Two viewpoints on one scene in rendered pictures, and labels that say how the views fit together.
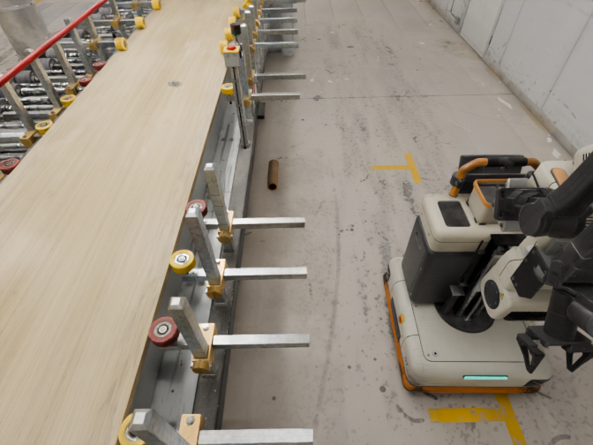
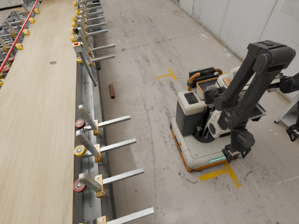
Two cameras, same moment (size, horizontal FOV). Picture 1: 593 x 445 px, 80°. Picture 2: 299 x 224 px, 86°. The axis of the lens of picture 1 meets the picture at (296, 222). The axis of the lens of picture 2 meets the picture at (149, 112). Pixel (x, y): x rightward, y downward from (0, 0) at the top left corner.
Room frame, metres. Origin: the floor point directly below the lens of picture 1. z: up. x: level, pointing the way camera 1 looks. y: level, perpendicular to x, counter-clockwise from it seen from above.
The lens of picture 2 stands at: (0.07, -0.06, 1.95)
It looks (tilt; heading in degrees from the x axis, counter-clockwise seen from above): 51 degrees down; 350
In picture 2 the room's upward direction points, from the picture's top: 8 degrees counter-clockwise
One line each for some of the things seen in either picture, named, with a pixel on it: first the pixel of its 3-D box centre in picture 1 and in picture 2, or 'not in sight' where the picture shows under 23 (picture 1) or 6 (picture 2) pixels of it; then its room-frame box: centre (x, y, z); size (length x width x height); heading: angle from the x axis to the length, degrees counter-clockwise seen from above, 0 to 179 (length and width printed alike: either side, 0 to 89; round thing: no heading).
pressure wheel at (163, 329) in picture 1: (168, 337); (82, 186); (0.47, 0.39, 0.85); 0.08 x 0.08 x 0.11
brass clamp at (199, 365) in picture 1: (204, 348); (99, 186); (0.45, 0.28, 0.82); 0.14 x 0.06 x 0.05; 0
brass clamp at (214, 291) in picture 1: (217, 278); (97, 153); (0.70, 0.28, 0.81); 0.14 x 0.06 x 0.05; 0
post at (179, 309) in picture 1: (198, 346); (97, 187); (0.43, 0.28, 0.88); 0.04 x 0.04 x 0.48; 0
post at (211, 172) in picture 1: (221, 216); (92, 124); (0.93, 0.28, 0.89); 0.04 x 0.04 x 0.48; 0
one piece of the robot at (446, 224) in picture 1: (479, 252); (205, 110); (0.96, -0.81, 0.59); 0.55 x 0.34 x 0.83; 88
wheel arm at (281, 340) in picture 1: (236, 342); (113, 179); (0.47, 0.19, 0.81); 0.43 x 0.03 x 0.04; 90
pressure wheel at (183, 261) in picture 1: (185, 267); (82, 153); (0.72, 0.38, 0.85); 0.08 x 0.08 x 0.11
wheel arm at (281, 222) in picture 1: (251, 223); (106, 123); (0.97, 0.18, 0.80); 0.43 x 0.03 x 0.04; 90
